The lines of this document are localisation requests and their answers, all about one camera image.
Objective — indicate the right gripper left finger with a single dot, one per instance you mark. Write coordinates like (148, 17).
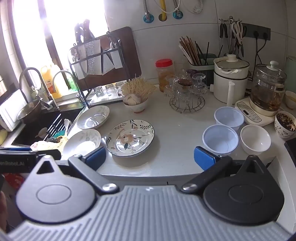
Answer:
(86, 167)

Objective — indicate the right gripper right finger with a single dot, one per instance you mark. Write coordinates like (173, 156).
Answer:
(212, 166)

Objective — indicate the leaf pattern plate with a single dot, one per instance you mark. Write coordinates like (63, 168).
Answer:
(93, 117)
(82, 143)

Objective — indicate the translucent plastic bowl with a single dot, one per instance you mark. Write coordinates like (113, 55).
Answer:
(220, 139)
(229, 116)

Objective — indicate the white ceramic bowl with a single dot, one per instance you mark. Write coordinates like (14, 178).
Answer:
(254, 139)

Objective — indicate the person's left hand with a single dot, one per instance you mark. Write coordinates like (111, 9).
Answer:
(3, 212)

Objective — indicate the yellow dish cloth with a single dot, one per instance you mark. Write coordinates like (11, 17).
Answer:
(51, 143)

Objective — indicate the floral blue rim plate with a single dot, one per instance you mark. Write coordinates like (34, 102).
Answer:
(130, 138)

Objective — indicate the stainless steel pot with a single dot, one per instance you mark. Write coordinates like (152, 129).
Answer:
(30, 112)

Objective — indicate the white drip tray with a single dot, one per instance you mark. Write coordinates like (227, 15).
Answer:
(105, 100)

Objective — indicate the left upturned drinking glass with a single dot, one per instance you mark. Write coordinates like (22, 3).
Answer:
(99, 91)

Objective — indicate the upturned drinking glass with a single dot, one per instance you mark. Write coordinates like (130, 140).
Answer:
(118, 87)
(110, 90)
(99, 91)

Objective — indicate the middle upturned drinking glass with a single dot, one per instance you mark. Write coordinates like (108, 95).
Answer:
(110, 90)

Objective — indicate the black induction cooktop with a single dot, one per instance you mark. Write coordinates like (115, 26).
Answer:
(290, 145)

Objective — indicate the patterned bowl with tea leaves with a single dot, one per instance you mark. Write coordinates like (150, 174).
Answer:
(284, 124)

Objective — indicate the right upturned drinking glass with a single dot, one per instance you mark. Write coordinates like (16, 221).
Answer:
(118, 87)

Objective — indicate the bowl with noodles and onion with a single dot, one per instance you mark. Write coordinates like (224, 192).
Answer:
(136, 93)

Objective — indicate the white electric cooking pot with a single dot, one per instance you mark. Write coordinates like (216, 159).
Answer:
(230, 79)

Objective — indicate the orange detergent bottle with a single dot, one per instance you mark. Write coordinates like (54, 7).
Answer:
(47, 73)

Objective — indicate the glass kettle on base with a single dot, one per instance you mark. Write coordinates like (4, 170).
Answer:
(267, 92)

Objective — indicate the chopstick holder with chopsticks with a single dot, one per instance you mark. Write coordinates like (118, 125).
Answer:
(198, 62)

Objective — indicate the small bowl with beige liquid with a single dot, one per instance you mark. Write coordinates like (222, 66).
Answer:
(290, 99)

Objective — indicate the black knife and board rack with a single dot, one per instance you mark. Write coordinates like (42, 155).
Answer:
(93, 55)

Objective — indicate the red lid glass jar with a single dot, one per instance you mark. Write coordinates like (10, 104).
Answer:
(165, 67)

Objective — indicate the dark wooden cutting board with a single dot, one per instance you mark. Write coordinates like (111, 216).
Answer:
(131, 66)

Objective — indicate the hanging scissors and utensils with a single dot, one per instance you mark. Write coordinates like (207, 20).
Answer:
(232, 32)

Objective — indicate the wire rack with glass cups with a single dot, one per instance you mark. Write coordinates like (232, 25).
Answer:
(186, 92)

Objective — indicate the black wall power strip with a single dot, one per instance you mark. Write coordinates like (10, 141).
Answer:
(255, 31)

